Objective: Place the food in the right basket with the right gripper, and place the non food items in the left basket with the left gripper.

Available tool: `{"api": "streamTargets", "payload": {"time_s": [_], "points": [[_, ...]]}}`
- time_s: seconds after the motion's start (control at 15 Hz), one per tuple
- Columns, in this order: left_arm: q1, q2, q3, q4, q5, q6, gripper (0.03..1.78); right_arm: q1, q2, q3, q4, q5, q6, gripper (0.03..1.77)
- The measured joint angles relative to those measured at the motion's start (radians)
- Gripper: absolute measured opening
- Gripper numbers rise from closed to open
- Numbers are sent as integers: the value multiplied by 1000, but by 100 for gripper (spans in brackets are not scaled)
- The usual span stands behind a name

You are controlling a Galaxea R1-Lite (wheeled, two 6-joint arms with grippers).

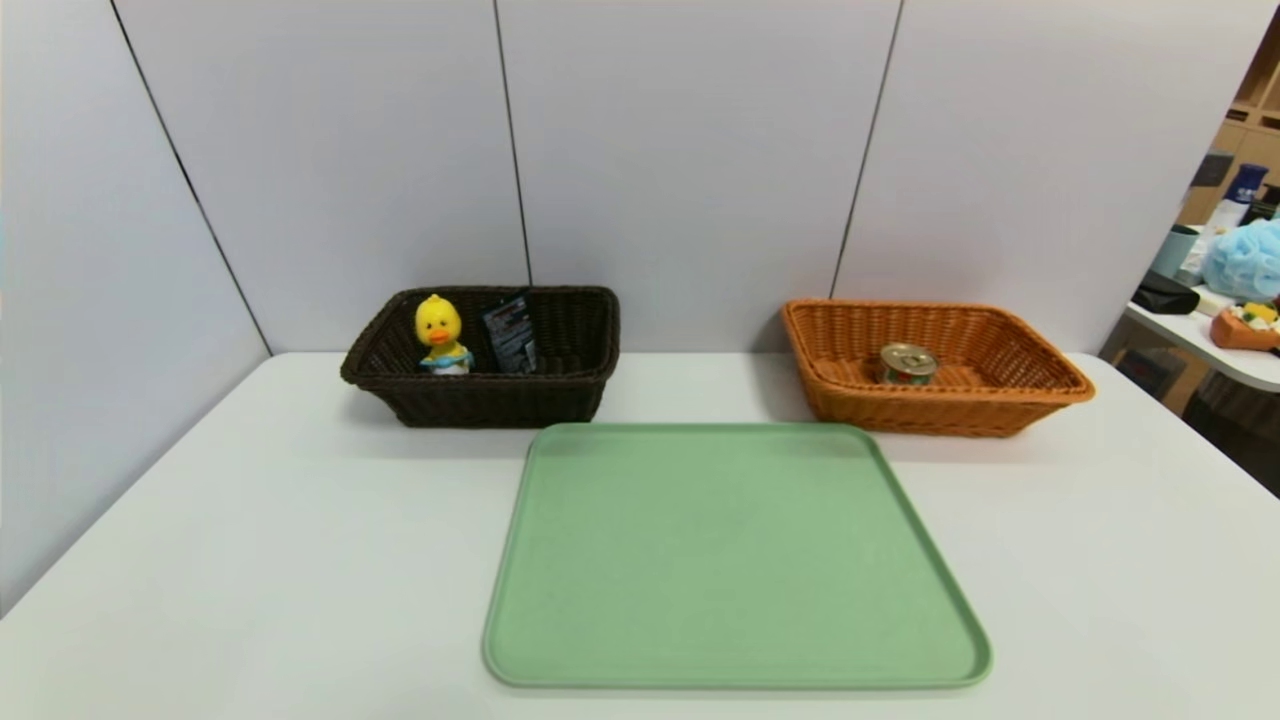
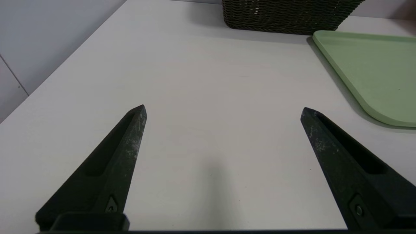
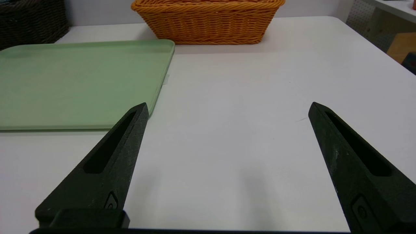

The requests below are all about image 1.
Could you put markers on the green plastic tray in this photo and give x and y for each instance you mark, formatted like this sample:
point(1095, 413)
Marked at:
point(730, 570)

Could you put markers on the black pouch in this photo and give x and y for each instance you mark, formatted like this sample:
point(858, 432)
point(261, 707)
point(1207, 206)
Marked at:
point(1165, 295)

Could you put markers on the dark brown wicker basket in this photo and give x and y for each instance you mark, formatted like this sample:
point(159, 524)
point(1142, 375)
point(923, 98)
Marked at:
point(490, 400)

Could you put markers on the yellow duck toy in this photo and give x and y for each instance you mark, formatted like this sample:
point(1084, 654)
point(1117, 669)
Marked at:
point(440, 328)

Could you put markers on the teal cup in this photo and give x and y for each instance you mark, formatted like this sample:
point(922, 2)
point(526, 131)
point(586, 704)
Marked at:
point(1172, 250)

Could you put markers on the blue bath pouf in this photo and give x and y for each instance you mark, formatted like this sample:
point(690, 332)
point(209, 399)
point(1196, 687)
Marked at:
point(1245, 260)

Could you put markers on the orange bowl with toy food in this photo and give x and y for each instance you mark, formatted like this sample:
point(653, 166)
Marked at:
point(1240, 330)

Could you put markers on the orange wicker basket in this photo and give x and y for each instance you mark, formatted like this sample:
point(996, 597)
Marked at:
point(960, 405)

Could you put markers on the white side table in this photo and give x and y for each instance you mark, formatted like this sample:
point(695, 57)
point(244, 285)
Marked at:
point(1200, 340)

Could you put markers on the tin can with pull tab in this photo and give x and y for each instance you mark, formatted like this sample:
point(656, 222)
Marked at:
point(907, 362)

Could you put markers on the wooden shelf unit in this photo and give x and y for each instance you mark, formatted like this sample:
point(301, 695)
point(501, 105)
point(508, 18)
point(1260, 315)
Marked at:
point(1255, 130)

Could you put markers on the black cosmetic tube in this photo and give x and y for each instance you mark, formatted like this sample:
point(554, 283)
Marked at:
point(510, 335)

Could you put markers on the blue and white bottle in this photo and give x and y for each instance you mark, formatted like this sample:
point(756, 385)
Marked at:
point(1243, 190)

